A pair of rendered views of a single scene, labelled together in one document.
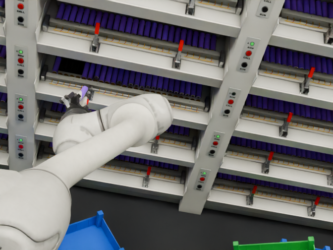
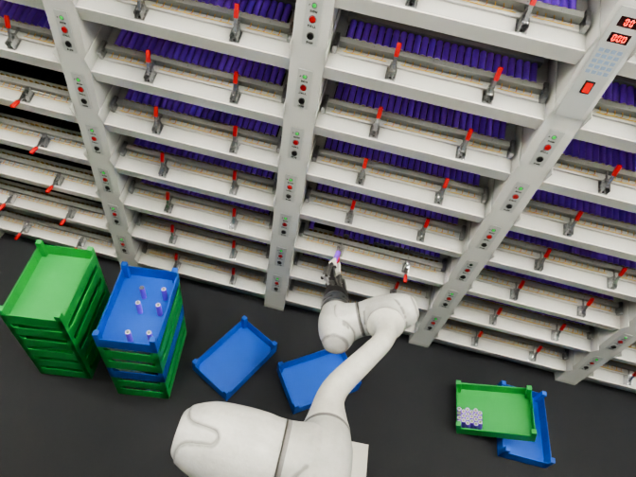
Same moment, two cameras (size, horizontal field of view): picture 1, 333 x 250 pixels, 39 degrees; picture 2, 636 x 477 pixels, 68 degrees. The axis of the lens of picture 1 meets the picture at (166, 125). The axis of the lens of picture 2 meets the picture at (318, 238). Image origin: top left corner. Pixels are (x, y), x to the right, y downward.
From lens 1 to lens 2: 0.46 m
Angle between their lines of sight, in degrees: 11
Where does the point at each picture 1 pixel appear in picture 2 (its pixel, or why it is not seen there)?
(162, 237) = (393, 367)
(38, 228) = not seen: outside the picture
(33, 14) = (299, 193)
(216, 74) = (456, 247)
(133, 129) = (388, 341)
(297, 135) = (526, 298)
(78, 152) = (348, 373)
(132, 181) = not seen: hidden behind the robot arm
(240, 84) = (478, 258)
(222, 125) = (456, 286)
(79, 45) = (335, 216)
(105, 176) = not seen: hidden behind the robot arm
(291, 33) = (532, 223)
